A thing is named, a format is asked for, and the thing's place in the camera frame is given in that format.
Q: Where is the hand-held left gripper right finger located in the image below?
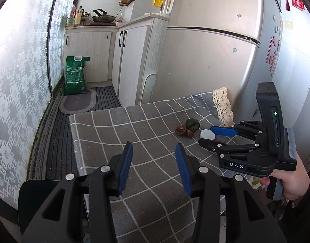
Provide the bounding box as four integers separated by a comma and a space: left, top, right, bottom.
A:
175, 142, 289, 243

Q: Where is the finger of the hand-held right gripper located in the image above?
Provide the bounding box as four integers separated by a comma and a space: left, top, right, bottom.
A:
198, 138, 262, 159
210, 120, 266, 142

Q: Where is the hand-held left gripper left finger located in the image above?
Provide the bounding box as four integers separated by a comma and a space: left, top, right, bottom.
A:
20, 141, 133, 243

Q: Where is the white round lid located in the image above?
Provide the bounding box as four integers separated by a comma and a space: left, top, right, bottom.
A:
200, 129, 216, 140

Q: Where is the person's right forearm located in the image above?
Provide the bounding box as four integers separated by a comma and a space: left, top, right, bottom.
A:
279, 169, 310, 243

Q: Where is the person's right hand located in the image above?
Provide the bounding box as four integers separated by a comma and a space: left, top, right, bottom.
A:
260, 154, 310, 201

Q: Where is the dark green round object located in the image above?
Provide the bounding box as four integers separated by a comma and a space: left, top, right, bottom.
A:
186, 118, 201, 133

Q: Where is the grey checked tablecloth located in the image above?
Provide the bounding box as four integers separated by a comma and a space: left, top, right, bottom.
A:
69, 87, 236, 243

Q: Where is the pink fridge magnet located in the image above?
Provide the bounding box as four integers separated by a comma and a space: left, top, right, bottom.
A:
266, 37, 281, 72

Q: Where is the silver refrigerator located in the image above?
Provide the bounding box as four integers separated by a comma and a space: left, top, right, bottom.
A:
151, 0, 310, 170

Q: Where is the striped floor mat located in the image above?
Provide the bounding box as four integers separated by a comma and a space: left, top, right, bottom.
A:
45, 86, 122, 183

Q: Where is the grey oval floor mat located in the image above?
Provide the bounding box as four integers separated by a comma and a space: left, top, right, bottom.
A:
59, 88, 97, 115

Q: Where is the green rice bag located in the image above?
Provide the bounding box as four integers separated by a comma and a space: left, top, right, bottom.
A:
64, 56, 91, 96

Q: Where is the white kitchen cabinet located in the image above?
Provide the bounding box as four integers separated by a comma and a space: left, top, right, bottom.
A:
65, 14, 170, 105

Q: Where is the red paper square decoration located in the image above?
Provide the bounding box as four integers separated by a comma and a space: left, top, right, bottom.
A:
291, 0, 306, 11

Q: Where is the frosted patterned sliding door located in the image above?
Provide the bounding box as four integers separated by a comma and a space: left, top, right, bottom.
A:
0, 0, 79, 200

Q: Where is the dark cooktop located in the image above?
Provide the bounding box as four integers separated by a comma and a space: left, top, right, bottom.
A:
85, 22, 117, 27

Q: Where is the black frying pan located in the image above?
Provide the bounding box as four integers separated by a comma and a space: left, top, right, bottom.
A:
92, 9, 116, 23

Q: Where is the yellow oil bottle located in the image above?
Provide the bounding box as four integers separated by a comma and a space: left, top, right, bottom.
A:
75, 6, 84, 26

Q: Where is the clear red-capped bottle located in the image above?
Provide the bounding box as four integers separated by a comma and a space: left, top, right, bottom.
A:
68, 4, 78, 27

